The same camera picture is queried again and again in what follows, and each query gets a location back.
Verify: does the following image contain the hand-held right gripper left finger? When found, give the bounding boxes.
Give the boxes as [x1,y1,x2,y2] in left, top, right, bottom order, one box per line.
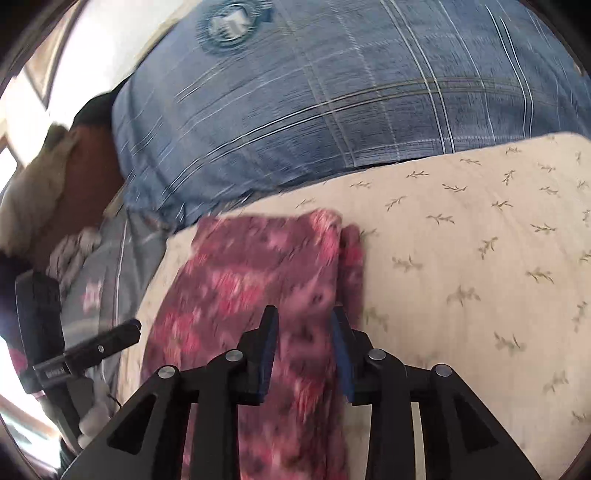
[60,305,279,480]

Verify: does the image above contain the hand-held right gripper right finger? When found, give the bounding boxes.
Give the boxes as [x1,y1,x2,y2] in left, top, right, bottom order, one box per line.
[332,307,541,480]

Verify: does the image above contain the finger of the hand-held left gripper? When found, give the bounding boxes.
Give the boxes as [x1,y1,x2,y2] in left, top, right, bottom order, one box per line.
[65,318,141,370]

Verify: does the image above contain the pink floral pants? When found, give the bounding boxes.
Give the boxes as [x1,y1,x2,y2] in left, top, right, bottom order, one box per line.
[141,208,365,480]

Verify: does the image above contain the grey striped bed sheet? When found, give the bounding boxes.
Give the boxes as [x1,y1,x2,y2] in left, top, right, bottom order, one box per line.
[60,203,171,416]

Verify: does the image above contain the white pink knit cloth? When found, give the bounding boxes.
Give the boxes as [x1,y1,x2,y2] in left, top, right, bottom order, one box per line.
[48,229,103,291]

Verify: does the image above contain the beige fluffy cloth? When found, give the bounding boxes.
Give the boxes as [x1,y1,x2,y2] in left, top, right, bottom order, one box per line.
[0,124,80,256]

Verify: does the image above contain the white leaf-print blanket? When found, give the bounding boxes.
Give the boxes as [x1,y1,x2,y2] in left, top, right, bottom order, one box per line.
[115,131,591,480]

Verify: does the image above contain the blue plaid pillow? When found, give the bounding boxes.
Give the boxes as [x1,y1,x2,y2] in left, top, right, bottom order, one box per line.
[111,0,591,227]

